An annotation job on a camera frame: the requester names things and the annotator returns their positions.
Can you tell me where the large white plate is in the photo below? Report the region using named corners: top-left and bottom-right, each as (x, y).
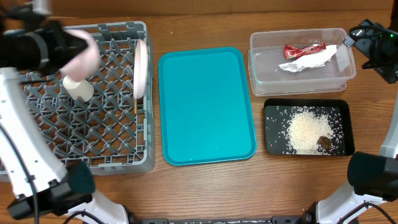
top-left (133, 39), bottom-right (149, 100)

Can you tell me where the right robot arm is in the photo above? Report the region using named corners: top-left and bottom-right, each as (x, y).
top-left (295, 15), bottom-right (397, 224)

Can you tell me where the clear plastic bin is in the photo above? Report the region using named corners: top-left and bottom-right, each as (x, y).
top-left (248, 28), bottom-right (356, 96)

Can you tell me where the teal serving tray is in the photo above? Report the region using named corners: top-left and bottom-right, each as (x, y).
top-left (158, 47), bottom-right (257, 166)

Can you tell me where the white napkin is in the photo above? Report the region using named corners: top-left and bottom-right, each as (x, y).
top-left (279, 45), bottom-right (337, 72)

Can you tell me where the pile of rice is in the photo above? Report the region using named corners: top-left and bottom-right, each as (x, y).
top-left (267, 106), bottom-right (345, 156)

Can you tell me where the small white plate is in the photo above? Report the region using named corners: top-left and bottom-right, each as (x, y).
top-left (60, 29), bottom-right (101, 82)

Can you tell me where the black tray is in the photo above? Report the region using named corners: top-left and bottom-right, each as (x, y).
top-left (264, 98), bottom-right (355, 156)

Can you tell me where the dark food scrap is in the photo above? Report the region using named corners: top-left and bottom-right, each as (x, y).
top-left (317, 136), bottom-right (332, 152)

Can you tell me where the grey plastic dish rack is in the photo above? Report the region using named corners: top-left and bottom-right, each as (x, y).
top-left (19, 21), bottom-right (155, 175)

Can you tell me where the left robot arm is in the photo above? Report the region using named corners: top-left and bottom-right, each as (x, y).
top-left (1, 21), bottom-right (139, 223)

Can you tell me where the white cup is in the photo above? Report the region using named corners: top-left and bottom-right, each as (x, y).
top-left (63, 76), bottom-right (94, 102)

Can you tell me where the red snack wrapper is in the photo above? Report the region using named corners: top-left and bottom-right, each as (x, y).
top-left (284, 42), bottom-right (326, 59)

